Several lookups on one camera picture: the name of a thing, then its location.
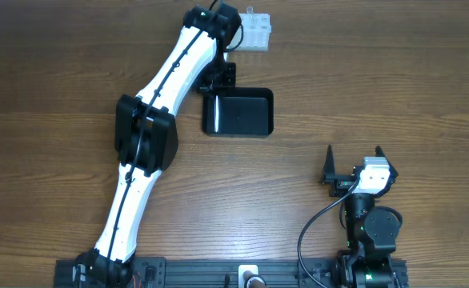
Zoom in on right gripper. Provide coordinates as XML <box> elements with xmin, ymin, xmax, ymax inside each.
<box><xmin>320</xmin><ymin>144</ymin><xmax>399</xmax><ymax>198</ymax></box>

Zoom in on black tray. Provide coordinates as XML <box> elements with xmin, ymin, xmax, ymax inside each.
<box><xmin>201</xmin><ymin>86</ymin><xmax>275</xmax><ymax>138</ymax></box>

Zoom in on white test tube rack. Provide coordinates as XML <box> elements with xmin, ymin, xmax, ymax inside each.
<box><xmin>228</xmin><ymin>11</ymin><xmax>273</xmax><ymax>52</ymax></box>

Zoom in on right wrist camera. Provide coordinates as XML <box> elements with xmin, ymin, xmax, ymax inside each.
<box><xmin>355</xmin><ymin>156</ymin><xmax>392</xmax><ymax>196</ymax></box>

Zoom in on mounting rail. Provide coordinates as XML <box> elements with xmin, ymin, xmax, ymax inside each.
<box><xmin>54</xmin><ymin>256</ymin><xmax>410</xmax><ymax>288</ymax></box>

